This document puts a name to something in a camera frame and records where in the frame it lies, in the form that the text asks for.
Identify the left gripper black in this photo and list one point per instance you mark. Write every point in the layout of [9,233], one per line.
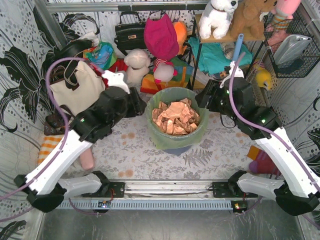
[136,103]

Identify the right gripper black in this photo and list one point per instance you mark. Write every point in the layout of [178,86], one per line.
[205,97]

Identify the blue trash bin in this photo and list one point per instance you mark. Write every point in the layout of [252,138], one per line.
[177,151]

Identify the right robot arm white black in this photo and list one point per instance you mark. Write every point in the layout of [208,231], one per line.
[298,192]

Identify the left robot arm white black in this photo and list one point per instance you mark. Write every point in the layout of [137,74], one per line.
[45,187]

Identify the rainbow striped bag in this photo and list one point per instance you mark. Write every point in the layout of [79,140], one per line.
[182,78]

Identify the cream canvas tote bag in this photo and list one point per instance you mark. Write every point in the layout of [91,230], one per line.
[81,97]

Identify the magenta cloth bag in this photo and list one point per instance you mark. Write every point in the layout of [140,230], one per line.
[160,38]

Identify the graphic print shirt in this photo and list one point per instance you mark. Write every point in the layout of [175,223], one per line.
[220,75]

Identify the teal folded cloth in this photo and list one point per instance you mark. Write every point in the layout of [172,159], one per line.
[212,59]

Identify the pink white plush doll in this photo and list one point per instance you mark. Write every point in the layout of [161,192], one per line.
[163,71]

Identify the white sheep plush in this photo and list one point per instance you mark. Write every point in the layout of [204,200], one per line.
[138,63]

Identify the colourful printed cloth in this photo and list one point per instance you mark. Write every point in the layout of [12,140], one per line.
[103,55]

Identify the yellow duck plush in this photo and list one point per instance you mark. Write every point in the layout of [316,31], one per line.
[262,76]

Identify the black metal wooden shelf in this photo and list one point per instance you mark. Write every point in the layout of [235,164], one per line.
[247,36]

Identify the black leather handbag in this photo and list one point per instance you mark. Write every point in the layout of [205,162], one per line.
[130,36]

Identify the orange plush toy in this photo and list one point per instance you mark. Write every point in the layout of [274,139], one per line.
[181,35]

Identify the pink rolled cloth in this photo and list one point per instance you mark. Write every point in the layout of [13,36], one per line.
[87,160]

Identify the white dog plush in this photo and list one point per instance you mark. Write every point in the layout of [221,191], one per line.
[216,18]

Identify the brown patterned sandal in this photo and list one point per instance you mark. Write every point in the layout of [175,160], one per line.
[54,125]

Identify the black hat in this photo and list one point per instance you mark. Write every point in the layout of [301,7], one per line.
[74,49]

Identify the purple striped sock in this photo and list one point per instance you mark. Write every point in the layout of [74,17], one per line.
[261,162]

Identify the brown teddy bear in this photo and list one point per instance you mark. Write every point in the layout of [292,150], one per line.
[247,15]

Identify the orange checkered towel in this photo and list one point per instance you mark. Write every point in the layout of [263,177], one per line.
[48,145]

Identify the silver foil pouch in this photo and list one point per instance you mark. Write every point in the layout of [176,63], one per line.
[291,48]

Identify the pink plush toy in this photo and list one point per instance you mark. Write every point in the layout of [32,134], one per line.
[282,15]

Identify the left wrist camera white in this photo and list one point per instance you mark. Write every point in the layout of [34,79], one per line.
[117,79]

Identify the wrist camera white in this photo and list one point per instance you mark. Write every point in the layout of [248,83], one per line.
[236,72]
[117,79]

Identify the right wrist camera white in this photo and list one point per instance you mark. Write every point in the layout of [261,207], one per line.
[236,72]

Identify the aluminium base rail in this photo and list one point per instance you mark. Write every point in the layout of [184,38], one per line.
[176,195]

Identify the black wire basket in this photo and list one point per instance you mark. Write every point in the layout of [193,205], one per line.
[304,64]

